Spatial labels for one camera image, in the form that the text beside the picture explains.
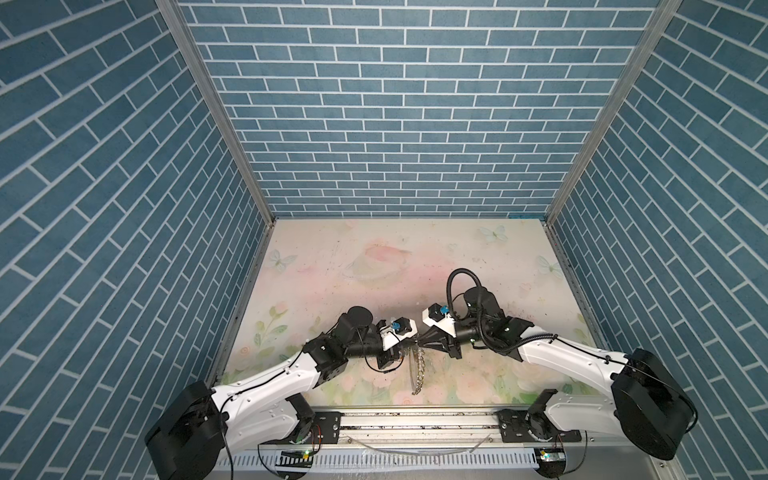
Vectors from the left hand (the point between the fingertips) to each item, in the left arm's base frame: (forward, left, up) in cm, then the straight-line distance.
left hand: (412, 342), depth 75 cm
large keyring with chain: (-3, -2, 0) cm, 3 cm away
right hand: (+1, -2, 0) cm, 2 cm away
